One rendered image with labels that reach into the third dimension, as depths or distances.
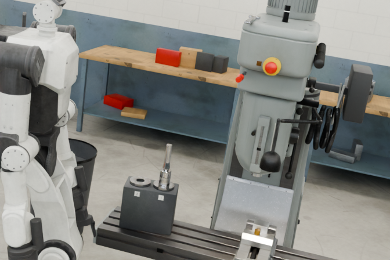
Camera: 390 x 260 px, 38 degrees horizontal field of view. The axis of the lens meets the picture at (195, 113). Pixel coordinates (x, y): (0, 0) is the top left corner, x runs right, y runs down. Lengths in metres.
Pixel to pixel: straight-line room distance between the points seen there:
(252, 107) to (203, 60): 3.93
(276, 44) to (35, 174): 0.90
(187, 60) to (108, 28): 1.23
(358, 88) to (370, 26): 4.01
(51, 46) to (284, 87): 0.81
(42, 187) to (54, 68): 0.41
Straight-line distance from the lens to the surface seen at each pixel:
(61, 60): 1.76
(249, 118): 2.09
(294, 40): 1.89
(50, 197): 1.94
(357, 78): 2.33
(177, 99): 6.68
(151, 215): 2.36
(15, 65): 1.63
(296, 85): 2.01
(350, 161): 5.99
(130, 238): 2.37
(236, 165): 2.64
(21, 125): 1.68
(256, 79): 2.02
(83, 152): 4.25
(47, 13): 1.79
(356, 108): 2.36
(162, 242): 2.34
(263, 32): 1.89
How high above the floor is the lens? 2.09
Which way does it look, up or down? 16 degrees down
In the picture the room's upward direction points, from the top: 8 degrees clockwise
